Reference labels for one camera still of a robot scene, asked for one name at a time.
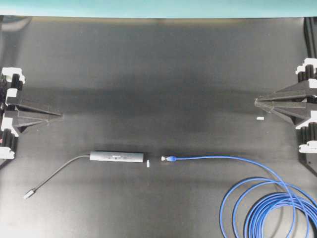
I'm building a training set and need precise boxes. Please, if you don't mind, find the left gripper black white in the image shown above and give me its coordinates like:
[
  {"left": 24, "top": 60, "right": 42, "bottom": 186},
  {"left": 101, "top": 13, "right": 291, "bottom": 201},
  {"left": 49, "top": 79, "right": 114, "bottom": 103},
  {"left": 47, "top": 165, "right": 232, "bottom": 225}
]
[{"left": 0, "top": 67, "right": 63, "bottom": 159}]

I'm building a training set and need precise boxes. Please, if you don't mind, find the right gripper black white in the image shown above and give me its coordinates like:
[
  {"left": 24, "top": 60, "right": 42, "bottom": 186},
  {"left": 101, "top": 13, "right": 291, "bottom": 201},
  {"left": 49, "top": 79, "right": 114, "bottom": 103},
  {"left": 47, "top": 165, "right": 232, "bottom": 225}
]
[{"left": 255, "top": 58, "right": 317, "bottom": 154}]

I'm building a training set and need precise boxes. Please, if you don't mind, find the grey USB hub with cable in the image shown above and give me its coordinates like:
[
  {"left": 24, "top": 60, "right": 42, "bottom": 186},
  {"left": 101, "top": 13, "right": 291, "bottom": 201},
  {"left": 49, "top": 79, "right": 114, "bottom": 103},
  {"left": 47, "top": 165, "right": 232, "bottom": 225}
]
[{"left": 23, "top": 151, "right": 144, "bottom": 199}]

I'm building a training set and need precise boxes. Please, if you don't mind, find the blue LAN cable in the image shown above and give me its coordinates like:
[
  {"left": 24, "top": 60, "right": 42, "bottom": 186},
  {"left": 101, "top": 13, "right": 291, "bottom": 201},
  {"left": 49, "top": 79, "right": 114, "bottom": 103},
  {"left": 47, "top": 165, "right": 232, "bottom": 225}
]
[{"left": 160, "top": 155, "right": 317, "bottom": 238}]

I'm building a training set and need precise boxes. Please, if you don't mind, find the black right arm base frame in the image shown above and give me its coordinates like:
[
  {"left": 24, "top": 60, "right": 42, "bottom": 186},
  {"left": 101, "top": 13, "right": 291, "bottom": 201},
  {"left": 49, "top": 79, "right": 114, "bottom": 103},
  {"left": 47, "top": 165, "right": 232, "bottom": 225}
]
[{"left": 298, "top": 16, "right": 317, "bottom": 179}]

